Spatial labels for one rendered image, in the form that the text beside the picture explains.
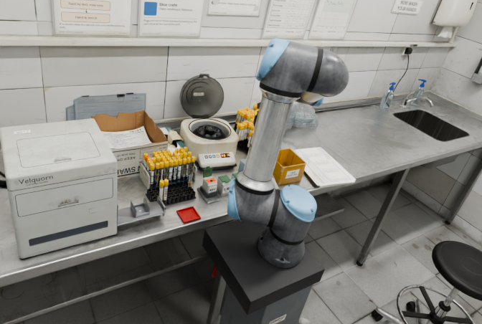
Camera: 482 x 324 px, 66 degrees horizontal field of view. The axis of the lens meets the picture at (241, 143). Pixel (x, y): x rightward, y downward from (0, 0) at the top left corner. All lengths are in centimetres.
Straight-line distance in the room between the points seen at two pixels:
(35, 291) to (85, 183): 94
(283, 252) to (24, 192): 75
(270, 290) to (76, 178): 64
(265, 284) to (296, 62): 64
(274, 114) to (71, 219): 67
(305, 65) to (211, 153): 83
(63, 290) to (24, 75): 97
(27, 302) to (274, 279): 118
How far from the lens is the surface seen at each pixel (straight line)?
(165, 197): 141
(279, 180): 162
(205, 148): 163
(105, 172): 115
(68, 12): 160
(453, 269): 202
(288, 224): 110
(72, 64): 167
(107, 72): 171
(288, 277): 120
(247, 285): 114
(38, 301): 197
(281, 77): 95
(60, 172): 111
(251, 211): 108
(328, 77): 96
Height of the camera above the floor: 181
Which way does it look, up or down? 29 degrees down
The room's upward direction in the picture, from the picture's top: 11 degrees clockwise
